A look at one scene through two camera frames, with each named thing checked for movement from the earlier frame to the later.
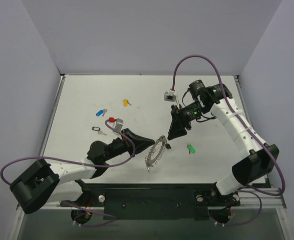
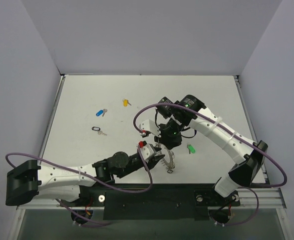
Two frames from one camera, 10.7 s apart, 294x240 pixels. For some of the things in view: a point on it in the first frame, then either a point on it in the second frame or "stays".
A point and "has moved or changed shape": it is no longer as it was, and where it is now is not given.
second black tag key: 98,129 stays
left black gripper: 128,140 → 145,161
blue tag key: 101,112 stays
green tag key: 191,148 stays
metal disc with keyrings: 157,151 has moved or changed shape
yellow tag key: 125,102 stays
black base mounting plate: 155,202 stays
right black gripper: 177,118 → 169,142
